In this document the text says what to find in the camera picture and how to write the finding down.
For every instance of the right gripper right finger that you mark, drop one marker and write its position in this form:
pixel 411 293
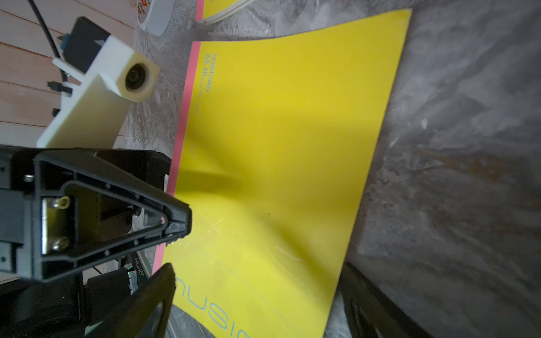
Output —
pixel 369 312

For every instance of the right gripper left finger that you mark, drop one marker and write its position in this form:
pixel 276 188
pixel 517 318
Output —
pixel 145 313

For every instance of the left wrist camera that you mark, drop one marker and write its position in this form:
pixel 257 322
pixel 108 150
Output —
pixel 110 75

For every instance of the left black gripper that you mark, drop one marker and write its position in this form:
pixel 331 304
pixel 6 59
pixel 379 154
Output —
pixel 17 211

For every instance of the clear tape roll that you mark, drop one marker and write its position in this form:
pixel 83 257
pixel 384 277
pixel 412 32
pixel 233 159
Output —
pixel 153 16

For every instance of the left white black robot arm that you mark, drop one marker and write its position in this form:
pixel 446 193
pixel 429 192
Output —
pixel 72 224

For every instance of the yellow cover notebook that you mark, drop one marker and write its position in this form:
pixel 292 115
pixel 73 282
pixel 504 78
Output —
pixel 213 11
pixel 274 146

